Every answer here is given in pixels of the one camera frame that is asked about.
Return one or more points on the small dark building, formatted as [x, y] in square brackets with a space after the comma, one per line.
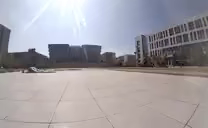
[109, 57]

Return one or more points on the low pale building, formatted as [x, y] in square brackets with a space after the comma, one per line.
[128, 60]

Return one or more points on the pale stone slab plaza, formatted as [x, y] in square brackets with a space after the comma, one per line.
[102, 90]

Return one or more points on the wide dark block building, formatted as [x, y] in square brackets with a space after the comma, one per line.
[73, 53]

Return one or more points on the row of trees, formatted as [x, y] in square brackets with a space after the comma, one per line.
[158, 60]

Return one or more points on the low dark building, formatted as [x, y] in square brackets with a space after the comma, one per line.
[28, 58]

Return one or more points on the large white windowed building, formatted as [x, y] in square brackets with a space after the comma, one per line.
[188, 36]

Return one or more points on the tall grey building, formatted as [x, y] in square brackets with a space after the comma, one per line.
[0, 43]

